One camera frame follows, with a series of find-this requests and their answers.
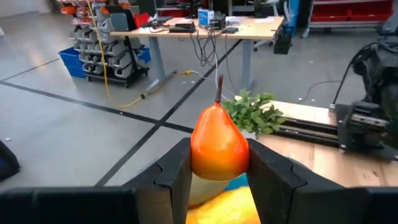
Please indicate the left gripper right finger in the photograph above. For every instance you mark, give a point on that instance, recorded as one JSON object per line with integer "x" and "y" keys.
{"x": 311, "y": 202}

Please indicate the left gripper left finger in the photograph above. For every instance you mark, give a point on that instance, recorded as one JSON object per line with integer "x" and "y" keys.
{"x": 93, "y": 205}

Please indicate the blue collapsible bowl grey rim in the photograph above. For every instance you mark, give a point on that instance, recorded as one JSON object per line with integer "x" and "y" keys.
{"x": 239, "y": 183}

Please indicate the yellow mango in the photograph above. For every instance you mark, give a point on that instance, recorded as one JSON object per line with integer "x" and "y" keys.
{"x": 224, "y": 208}

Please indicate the orange pepper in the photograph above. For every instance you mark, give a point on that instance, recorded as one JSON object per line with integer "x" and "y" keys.
{"x": 217, "y": 146}

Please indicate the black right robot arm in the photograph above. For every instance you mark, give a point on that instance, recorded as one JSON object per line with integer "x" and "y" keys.
{"x": 376, "y": 93}

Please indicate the green potted plant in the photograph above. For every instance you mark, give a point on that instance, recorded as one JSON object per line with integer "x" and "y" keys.
{"x": 253, "y": 113}

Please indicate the blue crate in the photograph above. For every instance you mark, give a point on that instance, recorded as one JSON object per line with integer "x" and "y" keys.
{"x": 70, "y": 60}

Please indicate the black cart with grey bins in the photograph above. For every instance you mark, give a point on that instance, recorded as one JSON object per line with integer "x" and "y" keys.
{"x": 115, "y": 59}

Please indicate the grey desk base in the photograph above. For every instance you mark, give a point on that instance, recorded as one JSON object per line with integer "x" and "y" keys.
{"x": 160, "y": 71}

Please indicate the long wooden work table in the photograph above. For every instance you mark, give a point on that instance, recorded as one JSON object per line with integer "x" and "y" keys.
{"x": 248, "y": 29}

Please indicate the small red bin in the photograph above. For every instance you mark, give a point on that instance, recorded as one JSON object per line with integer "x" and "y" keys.
{"x": 141, "y": 19}

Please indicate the blue and white box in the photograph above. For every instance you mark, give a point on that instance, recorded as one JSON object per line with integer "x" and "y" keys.
{"x": 205, "y": 17}

